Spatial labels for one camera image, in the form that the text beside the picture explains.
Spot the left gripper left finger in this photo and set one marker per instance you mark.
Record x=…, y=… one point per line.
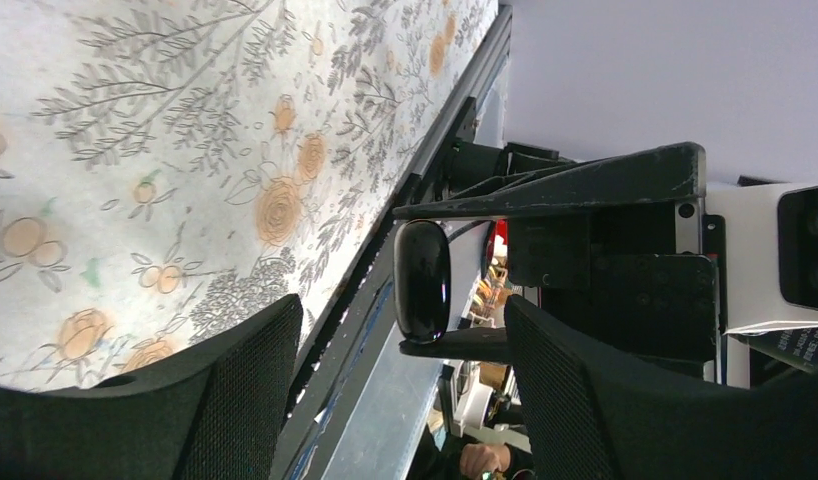
x=212, y=411

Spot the black oval case lid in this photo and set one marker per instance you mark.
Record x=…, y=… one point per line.
x=422, y=281

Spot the floral patterned table mat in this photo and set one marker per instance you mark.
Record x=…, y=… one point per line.
x=169, y=168

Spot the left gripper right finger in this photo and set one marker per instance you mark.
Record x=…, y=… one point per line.
x=595, y=412

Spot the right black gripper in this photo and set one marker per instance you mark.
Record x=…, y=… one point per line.
x=634, y=277

